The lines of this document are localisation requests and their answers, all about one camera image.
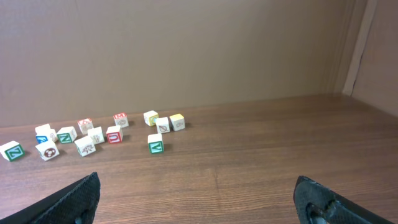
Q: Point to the red U letter block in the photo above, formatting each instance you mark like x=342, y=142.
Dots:
x=114, y=134

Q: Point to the plant picture wooden block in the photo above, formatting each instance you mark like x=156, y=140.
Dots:
x=96, y=134

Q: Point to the brown ball picture block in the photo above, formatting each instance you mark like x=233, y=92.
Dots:
x=47, y=150

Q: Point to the green N letter block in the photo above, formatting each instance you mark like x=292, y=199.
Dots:
x=67, y=135

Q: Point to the blue letter block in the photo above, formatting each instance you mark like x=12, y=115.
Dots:
x=45, y=135

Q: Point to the green V letter block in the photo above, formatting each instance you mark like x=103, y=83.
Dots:
x=155, y=143

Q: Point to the tree picture green block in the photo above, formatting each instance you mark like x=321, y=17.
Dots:
x=85, y=146

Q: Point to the red A letter block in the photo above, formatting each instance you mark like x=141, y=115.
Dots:
x=85, y=125

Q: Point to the green Z letter block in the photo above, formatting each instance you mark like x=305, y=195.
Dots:
x=12, y=151

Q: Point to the yellow top wooden block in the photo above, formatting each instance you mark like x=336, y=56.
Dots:
x=178, y=122

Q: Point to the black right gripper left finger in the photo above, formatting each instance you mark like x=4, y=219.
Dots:
x=76, y=203

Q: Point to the yellow green ring block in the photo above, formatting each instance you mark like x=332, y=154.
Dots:
x=150, y=117

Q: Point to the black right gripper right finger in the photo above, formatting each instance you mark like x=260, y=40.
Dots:
x=316, y=204

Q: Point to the leaf picture red block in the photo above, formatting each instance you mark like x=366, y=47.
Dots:
x=163, y=125

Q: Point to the red M letter block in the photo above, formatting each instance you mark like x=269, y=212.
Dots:
x=121, y=120

